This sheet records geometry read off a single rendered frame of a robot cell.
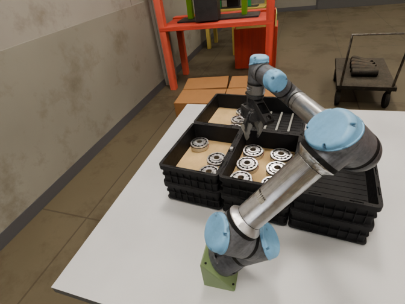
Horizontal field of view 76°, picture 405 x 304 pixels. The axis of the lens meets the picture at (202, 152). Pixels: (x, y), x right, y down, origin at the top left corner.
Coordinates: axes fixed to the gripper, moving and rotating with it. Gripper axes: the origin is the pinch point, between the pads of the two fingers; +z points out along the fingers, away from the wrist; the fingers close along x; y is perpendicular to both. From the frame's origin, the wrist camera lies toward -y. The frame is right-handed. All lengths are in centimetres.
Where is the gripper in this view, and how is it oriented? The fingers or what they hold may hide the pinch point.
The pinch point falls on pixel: (253, 137)
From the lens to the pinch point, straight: 119.5
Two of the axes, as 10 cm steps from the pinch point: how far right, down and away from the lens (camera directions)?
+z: 0.1, 8.2, 5.7
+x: -9.3, 2.2, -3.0
